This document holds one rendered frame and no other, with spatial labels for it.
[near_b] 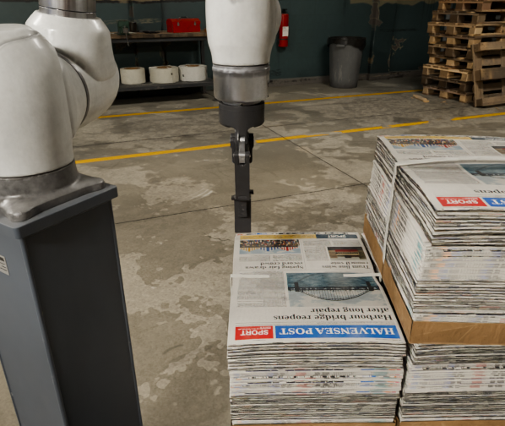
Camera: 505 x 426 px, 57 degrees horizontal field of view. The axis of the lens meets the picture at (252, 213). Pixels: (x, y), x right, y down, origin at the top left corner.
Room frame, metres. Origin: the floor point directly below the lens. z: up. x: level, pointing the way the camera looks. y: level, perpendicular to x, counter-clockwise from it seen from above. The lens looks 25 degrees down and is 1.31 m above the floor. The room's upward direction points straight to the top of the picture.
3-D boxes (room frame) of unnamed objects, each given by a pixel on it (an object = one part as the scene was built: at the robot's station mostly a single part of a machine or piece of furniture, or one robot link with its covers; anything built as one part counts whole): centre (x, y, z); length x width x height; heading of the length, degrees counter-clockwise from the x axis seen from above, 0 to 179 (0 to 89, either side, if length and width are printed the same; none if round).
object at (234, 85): (0.76, 0.02, 1.19); 0.09 x 0.09 x 0.06
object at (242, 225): (0.75, 0.02, 0.96); 0.03 x 0.01 x 0.07; 91
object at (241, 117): (0.76, 0.02, 1.12); 0.08 x 0.07 x 0.09; 1
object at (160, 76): (6.61, 1.41, 0.55); 1.80 x 0.70 x 1.09; 112
